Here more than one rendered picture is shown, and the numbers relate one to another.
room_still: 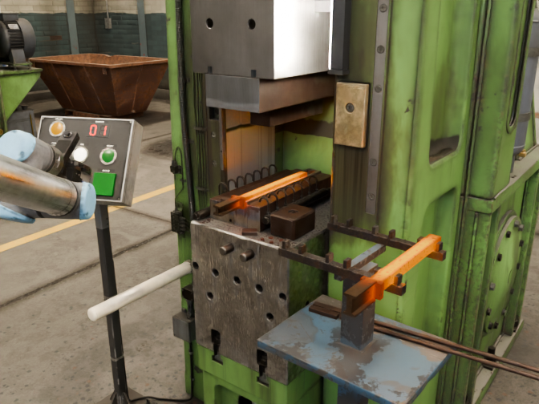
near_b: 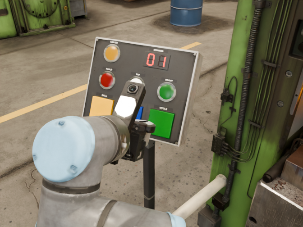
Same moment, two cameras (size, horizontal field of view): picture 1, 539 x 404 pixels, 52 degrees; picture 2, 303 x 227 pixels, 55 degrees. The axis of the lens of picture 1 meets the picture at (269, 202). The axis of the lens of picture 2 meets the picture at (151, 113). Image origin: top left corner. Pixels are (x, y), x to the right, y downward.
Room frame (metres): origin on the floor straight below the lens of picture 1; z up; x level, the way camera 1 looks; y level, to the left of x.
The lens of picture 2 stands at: (1.01, 0.43, 1.50)
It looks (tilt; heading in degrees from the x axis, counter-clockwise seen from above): 33 degrees down; 11
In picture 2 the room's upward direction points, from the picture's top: straight up
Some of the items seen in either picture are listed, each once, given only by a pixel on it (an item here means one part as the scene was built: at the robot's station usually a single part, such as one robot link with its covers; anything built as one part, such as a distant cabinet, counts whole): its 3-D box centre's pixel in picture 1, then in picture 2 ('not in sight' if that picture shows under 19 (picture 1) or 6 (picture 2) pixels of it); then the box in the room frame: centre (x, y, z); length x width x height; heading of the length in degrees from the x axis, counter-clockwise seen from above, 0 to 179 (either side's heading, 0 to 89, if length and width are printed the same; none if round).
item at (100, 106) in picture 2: not in sight; (102, 109); (1.75, 0.73, 1.01); 0.07 x 0.05 x 0.07; 78
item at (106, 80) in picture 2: not in sight; (107, 79); (1.79, 0.72, 1.09); 0.05 x 0.03 x 0.04; 53
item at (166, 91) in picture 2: (108, 155); (166, 92); (1.75, 0.53, 1.09); 0.05 x 0.03 x 0.04; 53
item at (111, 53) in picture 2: (57, 128); (112, 53); (1.83, 0.71, 1.16); 0.05 x 0.03 x 0.04; 53
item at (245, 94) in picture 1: (274, 85); not in sight; (1.75, -0.02, 1.32); 0.42 x 0.20 x 0.10; 143
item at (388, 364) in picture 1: (356, 344); not in sight; (1.18, -0.22, 0.75); 0.40 x 0.30 x 0.02; 51
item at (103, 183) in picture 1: (103, 184); (160, 123); (1.71, 0.54, 1.01); 0.07 x 0.05 x 0.07; 78
